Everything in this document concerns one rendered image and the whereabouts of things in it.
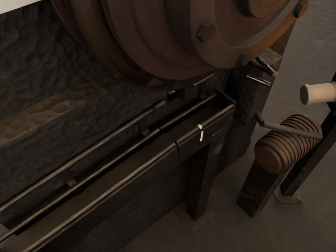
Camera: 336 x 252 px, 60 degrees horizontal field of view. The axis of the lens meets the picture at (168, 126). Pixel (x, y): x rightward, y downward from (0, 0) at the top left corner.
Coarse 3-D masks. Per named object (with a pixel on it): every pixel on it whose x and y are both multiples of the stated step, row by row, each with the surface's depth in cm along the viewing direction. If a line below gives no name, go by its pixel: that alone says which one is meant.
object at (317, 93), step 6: (306, 84) 84; (318, 84) 84; (324, 84) 83; (330, 84) 83; (300, 90) 87; (306, 90) 83; (312, 90) 82; (318, 90) 82; (324, 90) 82; (330, 90) 82; (300, 96) 87; (306, 96) 83; (312, 96) 82; (318, 96) 82; (324, 96) 82; (330, 96) 82; (306, 102) 83; (312, 102) 84; (318, 102) 84
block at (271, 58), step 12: (264, 60) 73; (276, 60) 74; (240, 72) 79; (252, 72) 76; (264, 72) 73; (240, 84) 82; (252, 84) 78; (240, 96) 84; (252, 96) 80; (264, 96) 83; (240, 108) 87; (252, 108) 84; (240, 120) 90; (252, 120) 90
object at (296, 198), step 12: (324, 120) 99; (324, 132) 99; (324, 144) 102; (312, 156) 108; (300, 168) 117; (312, 168) 116; (288, 180) 128; (300, 180) 123; (276, 192) 137; (288, 192) 133
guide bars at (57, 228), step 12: (228, 108) 75; (192, 132) 70; (156, 156) 67; (144, 168) 67; (120, 180) 64; (108, 192) 63; (96, 204) 63; (72, 216) 60; (60, 228) 59; (36, 240) 58
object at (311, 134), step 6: (258, 114) 87; (258, 120) 87; (264, 120) 86; (264, 126) 86; (270, 126) 86; (276, 126) 87; (282, 126) 88; (288, 132) 89; (294, 132) 89; (300, 132) 89; (306, 132) 89; (312, 132) 89; (312, 138) 89; (318, 138) 89
